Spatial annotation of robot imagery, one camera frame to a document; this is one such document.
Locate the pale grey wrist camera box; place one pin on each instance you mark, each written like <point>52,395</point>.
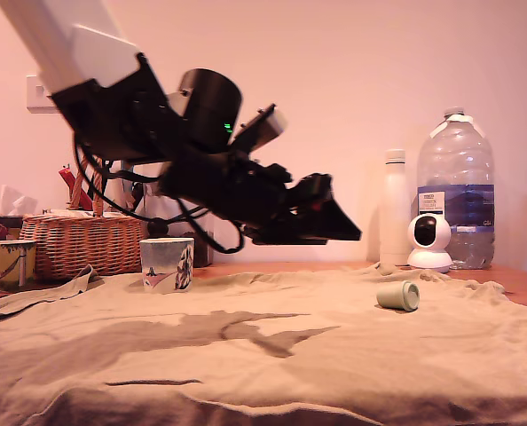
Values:
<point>272,126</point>

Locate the red kitchen tool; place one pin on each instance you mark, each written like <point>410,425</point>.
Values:
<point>66,176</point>

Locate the white tissue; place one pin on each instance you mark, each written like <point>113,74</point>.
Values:
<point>15,204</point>

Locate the white wall light switch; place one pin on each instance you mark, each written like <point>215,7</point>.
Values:
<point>35,95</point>

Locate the pale green coffee capsule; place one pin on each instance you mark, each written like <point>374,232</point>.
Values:
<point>392,296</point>

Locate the white printed box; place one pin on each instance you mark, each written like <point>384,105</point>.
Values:
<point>68,213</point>

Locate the clear plastic storage container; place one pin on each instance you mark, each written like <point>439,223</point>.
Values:
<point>177,222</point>

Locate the beige cloth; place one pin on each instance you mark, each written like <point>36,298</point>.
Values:
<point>334,355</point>

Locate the yellow patterned mug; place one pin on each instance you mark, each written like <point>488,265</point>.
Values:
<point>4,264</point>

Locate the large clear water bottle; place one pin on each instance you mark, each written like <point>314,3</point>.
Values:
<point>456,168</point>

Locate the black coffee scoop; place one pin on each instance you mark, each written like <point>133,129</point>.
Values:
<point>157,227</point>

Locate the small white round camera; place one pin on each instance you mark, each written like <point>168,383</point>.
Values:
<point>428,253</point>

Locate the white cup with landscape print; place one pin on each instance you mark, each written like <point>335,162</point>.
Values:
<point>166,262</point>

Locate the white metal bottle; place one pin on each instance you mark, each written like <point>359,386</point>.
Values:
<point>395,213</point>

